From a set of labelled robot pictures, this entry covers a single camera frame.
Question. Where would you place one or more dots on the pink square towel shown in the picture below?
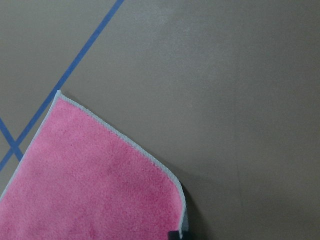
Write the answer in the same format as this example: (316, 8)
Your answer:
(81, 179)

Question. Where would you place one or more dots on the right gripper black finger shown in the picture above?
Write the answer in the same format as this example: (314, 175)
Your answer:
(178, 227)

